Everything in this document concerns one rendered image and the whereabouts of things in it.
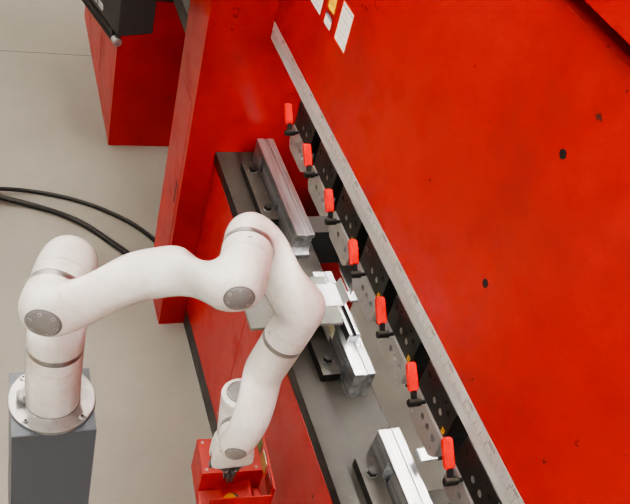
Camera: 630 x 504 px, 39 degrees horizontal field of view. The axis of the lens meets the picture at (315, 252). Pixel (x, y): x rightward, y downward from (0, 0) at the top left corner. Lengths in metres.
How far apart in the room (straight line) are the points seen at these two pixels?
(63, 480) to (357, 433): 0.74
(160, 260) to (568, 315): 0.75
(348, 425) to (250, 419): 0.52
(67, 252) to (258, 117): 1.38
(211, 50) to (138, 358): 1.29
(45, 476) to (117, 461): 1.06
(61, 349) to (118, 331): 1.73
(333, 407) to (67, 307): 0.89
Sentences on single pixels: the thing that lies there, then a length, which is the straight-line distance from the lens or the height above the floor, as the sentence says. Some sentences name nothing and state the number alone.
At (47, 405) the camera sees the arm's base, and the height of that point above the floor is 1.06.
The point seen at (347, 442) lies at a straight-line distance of 2.30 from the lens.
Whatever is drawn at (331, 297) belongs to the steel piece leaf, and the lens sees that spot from 2.45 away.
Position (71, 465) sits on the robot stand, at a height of 0.87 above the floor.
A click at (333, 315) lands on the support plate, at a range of 2.41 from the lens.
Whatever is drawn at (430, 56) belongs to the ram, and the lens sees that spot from 1.91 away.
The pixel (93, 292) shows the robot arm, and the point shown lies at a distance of 1.72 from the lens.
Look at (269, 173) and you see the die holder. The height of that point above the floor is 0.96.
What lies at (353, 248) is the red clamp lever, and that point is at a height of 1.29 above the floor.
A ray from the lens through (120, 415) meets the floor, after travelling 3.34.
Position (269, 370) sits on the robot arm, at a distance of 1.83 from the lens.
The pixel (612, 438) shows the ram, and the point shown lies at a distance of 1.47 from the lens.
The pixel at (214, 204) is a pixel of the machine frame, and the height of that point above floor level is 0.72.
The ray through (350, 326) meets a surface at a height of 0.99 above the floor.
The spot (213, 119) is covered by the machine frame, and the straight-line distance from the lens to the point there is 3.01.
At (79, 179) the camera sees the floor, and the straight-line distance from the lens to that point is 4.30.
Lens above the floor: 2.65
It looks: 40 degrees down
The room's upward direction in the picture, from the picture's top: 17 degrees clockwise
